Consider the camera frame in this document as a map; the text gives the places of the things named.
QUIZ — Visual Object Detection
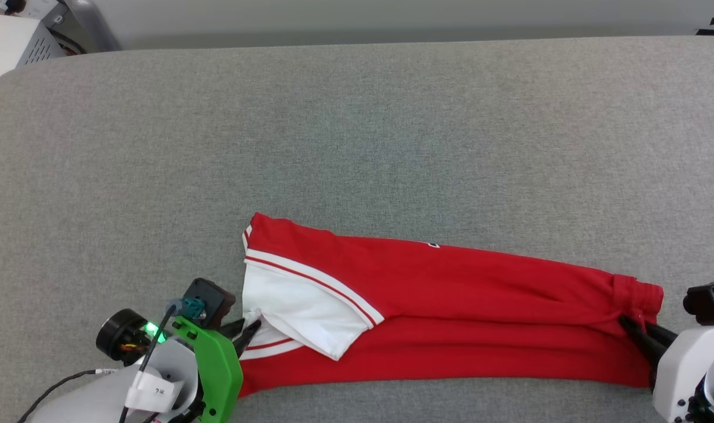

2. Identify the white paper cable label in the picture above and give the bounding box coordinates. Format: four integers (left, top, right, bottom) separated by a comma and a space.
125, 365, 185, 413

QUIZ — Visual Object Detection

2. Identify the silver metal leg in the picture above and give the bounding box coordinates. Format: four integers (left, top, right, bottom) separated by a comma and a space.
60, 0, 122, 53

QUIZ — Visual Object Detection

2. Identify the red and white garment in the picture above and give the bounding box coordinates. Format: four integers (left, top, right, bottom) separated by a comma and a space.
238, 211, 666, 400

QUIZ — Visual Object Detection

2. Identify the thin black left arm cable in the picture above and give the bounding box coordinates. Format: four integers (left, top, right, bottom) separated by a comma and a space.
16, 305, 178, 423

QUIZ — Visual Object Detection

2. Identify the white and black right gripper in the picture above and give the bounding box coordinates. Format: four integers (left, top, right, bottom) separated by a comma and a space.
619, 316, 714, 423

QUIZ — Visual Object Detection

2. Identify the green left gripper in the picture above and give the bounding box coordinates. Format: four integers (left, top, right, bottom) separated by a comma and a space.
169, 315, 262, 423

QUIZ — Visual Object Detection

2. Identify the white perforated metal cabinet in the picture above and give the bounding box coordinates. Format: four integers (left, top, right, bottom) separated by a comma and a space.
0, 12, 68, 98

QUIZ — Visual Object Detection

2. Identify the grey fabric sofa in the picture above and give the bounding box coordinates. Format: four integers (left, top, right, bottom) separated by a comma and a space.
0, 35, 714, 423

